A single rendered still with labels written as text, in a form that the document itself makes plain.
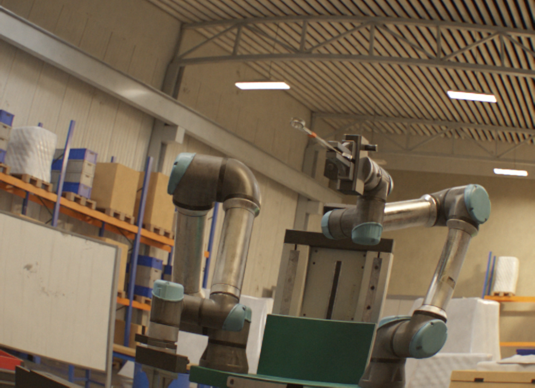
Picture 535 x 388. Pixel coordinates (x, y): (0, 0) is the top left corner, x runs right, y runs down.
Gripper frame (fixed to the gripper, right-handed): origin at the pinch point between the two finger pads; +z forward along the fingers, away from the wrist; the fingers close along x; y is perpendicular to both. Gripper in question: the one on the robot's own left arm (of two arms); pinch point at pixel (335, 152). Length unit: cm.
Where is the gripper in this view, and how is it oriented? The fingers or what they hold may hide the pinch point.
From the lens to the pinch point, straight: 176.3
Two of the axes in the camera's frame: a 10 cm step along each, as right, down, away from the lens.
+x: -1.6, 9.7, -1.8
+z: -4.6, -2.3, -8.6
